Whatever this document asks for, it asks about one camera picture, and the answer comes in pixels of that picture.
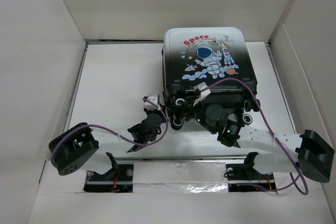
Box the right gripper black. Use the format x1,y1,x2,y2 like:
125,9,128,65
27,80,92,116
169,97,217,135

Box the black white space-print suitcase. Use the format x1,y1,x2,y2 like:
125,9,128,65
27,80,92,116
162,27,260,122

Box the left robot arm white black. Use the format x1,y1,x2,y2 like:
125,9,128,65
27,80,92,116
49,104,184,176

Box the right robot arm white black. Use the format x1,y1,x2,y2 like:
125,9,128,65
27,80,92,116
186,104,334,183

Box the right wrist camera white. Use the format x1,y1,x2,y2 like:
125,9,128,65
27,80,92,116
193,82,211,106

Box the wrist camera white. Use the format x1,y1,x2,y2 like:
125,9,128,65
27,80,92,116
193,82,211,106
143,94,161,111

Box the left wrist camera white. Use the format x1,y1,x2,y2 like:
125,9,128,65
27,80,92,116
143,94,161,111

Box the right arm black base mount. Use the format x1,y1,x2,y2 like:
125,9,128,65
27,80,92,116
223,152,277,193

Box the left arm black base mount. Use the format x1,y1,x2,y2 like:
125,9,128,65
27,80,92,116
83,152,134,193

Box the aluminium front rail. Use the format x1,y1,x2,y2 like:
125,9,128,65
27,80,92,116
52,154,307,163

